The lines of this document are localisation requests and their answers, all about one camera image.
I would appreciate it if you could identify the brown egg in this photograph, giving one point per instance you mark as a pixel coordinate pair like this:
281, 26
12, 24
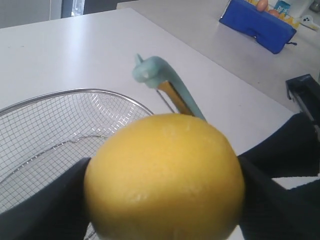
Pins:
274, 13
262, 5

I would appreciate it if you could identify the white round gadget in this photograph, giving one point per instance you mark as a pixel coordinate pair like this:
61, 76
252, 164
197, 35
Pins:
307, 21

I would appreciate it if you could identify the blue fabric pouch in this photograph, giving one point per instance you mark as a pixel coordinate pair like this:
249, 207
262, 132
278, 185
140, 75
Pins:
270, 32

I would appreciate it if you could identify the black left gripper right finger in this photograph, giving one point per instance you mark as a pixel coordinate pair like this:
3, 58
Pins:
272, 212

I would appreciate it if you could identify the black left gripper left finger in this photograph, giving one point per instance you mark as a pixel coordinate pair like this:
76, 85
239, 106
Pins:
57, 212

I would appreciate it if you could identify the yellow lemon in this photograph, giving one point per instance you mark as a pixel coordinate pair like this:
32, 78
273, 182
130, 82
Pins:
165, 177

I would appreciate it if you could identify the white blue carton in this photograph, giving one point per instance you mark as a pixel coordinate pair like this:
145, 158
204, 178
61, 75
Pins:
282, 7

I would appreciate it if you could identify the teal vegetable peeler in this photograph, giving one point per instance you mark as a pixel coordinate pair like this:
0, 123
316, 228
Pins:
156, 73

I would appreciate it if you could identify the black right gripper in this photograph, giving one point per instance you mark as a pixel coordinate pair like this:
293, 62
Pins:
294, 149

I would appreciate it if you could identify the oval wire mesh basket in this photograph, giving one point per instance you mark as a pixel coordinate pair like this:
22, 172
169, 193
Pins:
42, 137

